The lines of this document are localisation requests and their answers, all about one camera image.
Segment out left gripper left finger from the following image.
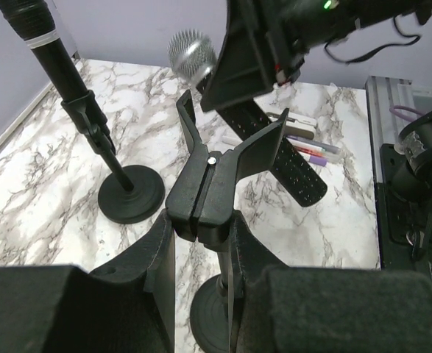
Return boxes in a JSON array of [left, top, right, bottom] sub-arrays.
[[0, 213, 175, 352]]

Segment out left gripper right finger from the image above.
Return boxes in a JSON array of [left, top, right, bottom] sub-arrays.
[[229, 211, 432, 352]]

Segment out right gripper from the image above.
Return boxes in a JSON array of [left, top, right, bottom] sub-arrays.
[[201, 1, 305, 112]]

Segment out black microphone silver grille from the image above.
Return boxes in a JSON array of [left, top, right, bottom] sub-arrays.
[[168, 29, 327, 207]]

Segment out black round-base stand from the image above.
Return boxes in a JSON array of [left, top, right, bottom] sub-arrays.
[[166, 90, 288, 352], [61, 90, 165, 224]]

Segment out black slim microphone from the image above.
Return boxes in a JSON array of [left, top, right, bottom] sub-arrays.
[[0, 0, 88, 101]]

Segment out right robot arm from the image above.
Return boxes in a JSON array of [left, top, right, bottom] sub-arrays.
[[201, 1, 432, 112]]

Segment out pens in white packet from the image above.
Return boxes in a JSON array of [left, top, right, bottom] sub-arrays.
[[221, 112, 341, 167]]

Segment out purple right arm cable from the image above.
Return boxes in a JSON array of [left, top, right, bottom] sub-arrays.
[[390, 104, 425, 124]]

